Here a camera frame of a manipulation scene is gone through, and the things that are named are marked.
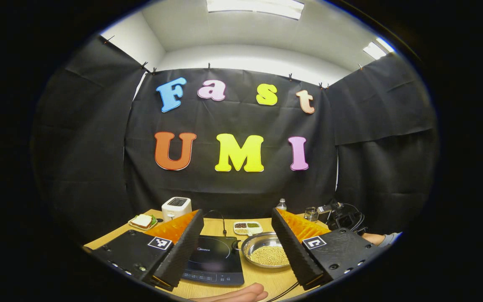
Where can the black backdrop cloth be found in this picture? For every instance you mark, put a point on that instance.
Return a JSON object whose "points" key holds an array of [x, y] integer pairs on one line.
{"points": [[241, 188]]}

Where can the pile of soybeans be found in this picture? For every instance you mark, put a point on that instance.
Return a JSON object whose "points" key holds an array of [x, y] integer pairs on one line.
{"points": [[268, 255]]}

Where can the stainless steel pot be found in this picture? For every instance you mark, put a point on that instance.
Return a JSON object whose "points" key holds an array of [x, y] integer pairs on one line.
{"points": [[262, 240]]}

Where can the pale green rectangular plate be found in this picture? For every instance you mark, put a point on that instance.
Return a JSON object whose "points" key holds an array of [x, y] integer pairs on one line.
{"points": [[154, 224]]}

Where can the white divided bean dish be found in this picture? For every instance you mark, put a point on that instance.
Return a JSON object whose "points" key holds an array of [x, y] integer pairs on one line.
{"points": [[247, 228]]}

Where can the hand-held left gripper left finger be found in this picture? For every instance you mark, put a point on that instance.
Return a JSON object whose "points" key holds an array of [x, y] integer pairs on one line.
{"points": [[183, 251]]}

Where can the large ceiling light panel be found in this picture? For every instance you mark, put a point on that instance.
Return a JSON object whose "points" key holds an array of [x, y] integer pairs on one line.
{"points": [[254, 7]]}

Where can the sandwich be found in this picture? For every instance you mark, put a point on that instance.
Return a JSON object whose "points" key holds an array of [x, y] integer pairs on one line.
{"points": [[141, 220]]}

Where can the green label drink bottle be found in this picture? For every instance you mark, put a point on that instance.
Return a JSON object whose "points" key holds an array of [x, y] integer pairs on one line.
{"points": [[281, 205]]}

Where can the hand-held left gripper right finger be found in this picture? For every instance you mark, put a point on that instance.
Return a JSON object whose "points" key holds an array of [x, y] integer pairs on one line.
{"points": [[294, 251]]}

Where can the black induction cooktop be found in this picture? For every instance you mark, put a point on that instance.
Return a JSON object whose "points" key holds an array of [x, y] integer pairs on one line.
{"points": [[214, 260]]}

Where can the small ceiling light panel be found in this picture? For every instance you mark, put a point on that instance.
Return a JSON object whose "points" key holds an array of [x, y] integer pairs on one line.
{"points": [[377, 48]]}

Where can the white toaster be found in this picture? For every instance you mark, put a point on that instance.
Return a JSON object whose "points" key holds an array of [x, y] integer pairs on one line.
{"points": [[176, 209]]}

